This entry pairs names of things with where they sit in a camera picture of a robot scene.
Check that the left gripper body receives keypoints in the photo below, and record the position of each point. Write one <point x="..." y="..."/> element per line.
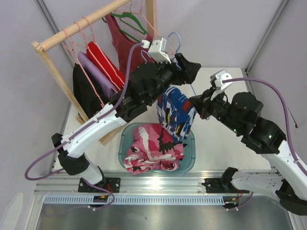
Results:
<point x="180" y="72"/>

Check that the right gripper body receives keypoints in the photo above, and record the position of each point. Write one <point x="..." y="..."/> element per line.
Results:
<point x="207" y="103"/>

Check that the blue patterned trousers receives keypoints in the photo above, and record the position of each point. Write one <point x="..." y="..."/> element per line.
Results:
<point x="175" y="113"/>

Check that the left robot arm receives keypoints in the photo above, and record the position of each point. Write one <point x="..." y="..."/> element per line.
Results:
<point x="147" y="82"/>

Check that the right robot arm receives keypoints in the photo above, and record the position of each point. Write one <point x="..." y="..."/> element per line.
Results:
<point x="264" y="137"/>

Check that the green hanger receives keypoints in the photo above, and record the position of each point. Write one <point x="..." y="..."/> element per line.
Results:
<point x="133" y="18"/>

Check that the pink hanger with red garment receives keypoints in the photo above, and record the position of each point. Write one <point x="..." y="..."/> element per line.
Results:
<point x="103" y="57"/>

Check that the pink hanger with purple garment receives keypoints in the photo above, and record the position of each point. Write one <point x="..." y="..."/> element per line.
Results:
<point x="93" y="60"/>

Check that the maroon tank top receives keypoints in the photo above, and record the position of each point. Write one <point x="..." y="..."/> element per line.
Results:
<point x="122" y="45"/>

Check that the purple garment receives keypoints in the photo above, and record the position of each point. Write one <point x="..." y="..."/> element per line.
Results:
<point x="107" y="87"/>

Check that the pink camouflage garment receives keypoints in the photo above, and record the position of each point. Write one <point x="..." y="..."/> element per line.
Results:
<point x="153" y="148"/>

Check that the teal plastic basket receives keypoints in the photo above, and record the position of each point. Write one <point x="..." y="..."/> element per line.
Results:
<point x="189" y="150"/>

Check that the red garment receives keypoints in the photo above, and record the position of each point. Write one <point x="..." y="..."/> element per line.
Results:
<point x="105" y="64"/>

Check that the black garment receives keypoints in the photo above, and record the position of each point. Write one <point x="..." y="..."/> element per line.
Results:
<point x="85" y="90"/>

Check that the wooden clothes rack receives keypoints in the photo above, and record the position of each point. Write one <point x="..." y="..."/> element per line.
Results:
<point x="61" y="36"/>

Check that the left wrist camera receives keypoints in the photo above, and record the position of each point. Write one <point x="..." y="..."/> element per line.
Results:
<point x="157" y="49"/>

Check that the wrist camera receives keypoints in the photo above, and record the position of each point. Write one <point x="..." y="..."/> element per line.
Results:
<point x="217" y="82"/>
<point x="157" y="49"/>

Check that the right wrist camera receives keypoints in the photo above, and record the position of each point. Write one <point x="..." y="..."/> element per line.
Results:
<point x="217" y="82"/>

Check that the pink empty wire hanger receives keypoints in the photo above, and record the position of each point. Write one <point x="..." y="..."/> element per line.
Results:
<point x="144" y="16"/>

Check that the aluminium mounting rail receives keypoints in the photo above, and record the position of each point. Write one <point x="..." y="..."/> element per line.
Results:
<point x="148" y="183"/>

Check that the white slotted cable duct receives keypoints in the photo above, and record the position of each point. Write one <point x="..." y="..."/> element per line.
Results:
<point x="135" y="200"/>

